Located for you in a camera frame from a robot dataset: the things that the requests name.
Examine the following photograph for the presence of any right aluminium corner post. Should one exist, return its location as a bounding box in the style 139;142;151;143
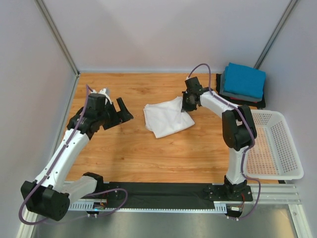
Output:
253;0;300;69

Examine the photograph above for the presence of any aluminium frame rail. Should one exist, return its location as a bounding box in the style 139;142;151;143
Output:
31;180;302;205

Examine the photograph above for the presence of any purple cable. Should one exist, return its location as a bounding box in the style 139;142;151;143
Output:
188;63;261;221
18;84;129;226

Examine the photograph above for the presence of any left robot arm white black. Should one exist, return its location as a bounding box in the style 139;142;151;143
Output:
19;92;133;225

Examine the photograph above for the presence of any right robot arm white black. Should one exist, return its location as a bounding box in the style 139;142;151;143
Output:
181;77;257;200

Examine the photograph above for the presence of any white plastic perforated basket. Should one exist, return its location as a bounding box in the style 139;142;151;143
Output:
245;110;304;180

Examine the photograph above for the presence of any grey slotted cable duct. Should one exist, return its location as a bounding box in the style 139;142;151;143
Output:
68;201;228;213

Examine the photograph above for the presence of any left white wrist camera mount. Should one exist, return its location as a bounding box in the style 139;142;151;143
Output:
99;88;112;105

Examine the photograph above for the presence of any folded red t-shirt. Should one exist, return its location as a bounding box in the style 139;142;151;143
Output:
229;97;244;101

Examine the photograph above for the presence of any left aluminium corner post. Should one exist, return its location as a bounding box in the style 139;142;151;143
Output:
34;0;80;76

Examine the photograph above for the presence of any aluminium corner post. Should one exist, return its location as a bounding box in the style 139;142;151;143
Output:
253;0;300;69
34;0;80;76

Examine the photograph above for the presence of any white t-shirt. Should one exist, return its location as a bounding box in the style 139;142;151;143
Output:
143;96;195;138

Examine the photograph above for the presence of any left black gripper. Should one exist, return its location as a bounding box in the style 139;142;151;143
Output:
98;97;133;130

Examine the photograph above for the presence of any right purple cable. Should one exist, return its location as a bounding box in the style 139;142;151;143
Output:
188;63;261;221

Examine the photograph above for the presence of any folded black t-shirt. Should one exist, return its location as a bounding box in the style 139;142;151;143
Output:
216;74;266;109

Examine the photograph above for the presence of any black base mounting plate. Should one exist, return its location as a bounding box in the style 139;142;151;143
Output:
101;182;253;210

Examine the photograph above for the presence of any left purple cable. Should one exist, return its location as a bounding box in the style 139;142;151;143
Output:
18;84;129;226

